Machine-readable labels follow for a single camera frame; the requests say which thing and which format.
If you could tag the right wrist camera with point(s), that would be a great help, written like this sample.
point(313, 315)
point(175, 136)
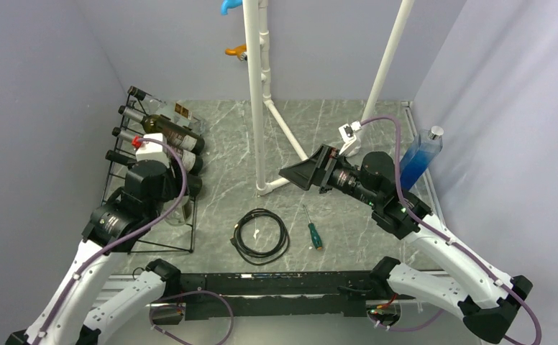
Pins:
point(351, 139)

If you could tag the blue glass bottle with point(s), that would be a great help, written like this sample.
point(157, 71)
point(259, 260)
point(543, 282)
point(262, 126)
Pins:
point(427, 144)

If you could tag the orange hook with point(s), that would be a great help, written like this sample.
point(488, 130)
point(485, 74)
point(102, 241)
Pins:
point(236, 50)

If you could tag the small clear glass bottle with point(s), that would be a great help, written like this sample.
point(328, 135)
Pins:
point(182, 213)

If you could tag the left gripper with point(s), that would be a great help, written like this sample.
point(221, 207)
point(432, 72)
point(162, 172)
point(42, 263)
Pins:
point(175, 182)

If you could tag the clear glass liquor bottle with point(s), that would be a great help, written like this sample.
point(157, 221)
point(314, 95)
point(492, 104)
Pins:
point(175, 111)

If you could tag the white PVC pipe frame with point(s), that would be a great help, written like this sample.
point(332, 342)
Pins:
point(321, 50)

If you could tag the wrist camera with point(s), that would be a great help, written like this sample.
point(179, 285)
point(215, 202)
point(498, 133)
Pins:
point(150, 151)
point(351, 139)

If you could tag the tall dark wine bottle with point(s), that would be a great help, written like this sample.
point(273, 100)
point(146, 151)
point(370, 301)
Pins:
point(119, 158)

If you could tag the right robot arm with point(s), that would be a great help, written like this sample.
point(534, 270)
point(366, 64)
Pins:
point(486, 299)

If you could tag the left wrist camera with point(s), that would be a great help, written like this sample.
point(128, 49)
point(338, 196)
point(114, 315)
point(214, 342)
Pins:
point(150, 151)

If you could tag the dark green wine bottle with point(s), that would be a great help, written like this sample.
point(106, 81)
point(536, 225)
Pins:
point(176, 135)

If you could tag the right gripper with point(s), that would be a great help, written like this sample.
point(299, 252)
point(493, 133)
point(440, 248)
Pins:
point(301, 173)

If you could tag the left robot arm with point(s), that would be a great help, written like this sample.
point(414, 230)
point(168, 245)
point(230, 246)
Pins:
point(71, 318)

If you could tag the green handled screwdriver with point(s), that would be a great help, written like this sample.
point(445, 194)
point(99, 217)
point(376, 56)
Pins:
point(315, 238)

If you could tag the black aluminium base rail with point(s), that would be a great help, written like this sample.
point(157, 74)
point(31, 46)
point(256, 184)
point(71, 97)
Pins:
point(346, 293)

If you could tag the blue hook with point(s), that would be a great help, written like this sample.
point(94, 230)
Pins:
point(226, 5)

